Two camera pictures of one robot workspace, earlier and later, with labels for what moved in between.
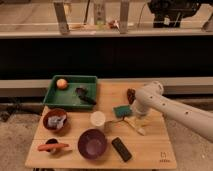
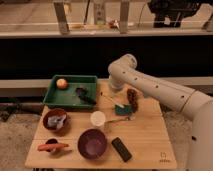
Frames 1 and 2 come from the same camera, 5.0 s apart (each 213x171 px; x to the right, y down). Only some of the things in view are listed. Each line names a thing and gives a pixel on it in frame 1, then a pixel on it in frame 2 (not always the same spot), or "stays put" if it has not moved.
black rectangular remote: (121, 148) stays put
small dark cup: (51, 141) stays put
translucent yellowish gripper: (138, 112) to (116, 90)
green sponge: (122, 111) stays put
